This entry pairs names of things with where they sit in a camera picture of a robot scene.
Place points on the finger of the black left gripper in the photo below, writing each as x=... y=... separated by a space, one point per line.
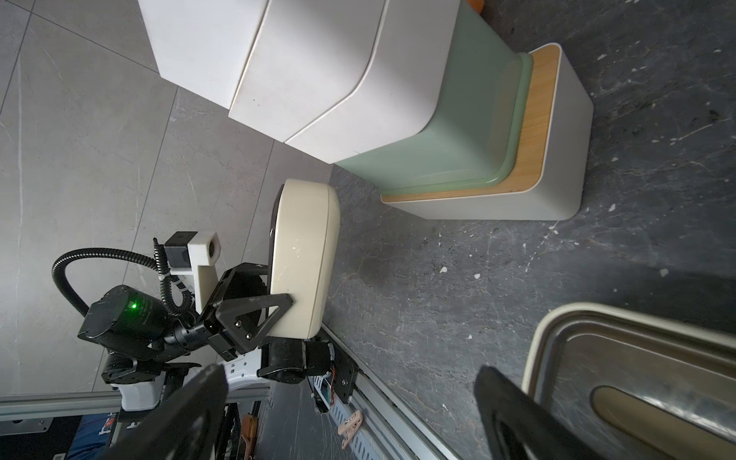
x=247 y=321

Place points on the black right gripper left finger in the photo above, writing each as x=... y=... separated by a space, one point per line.
x=184 y=427

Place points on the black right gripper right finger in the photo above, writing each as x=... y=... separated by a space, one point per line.
x=518 y=428

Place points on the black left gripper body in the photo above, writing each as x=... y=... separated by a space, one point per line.
x=191 y=332

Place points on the cream box dark lid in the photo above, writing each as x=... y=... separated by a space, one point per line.
x=635 y=386
x=304 y=242

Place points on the white tissue box bamboo lid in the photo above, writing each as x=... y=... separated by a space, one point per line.
x=307 y=57

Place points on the bamboo lid box edge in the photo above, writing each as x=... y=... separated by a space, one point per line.
x=203 y=46

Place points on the large bamboo lid tissue box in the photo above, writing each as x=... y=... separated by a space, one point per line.
x=547 y=181

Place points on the mint green tissue box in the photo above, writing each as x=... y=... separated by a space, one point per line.
x=473 y=136

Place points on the white tissue box grey lid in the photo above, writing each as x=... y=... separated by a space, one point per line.
x=399 y=90

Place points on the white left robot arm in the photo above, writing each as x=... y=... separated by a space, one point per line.
x=130 y=324

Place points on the orange plush fish toy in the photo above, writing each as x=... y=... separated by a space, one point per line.
x=477 y=5

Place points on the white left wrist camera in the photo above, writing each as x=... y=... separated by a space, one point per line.
x=194 y=255

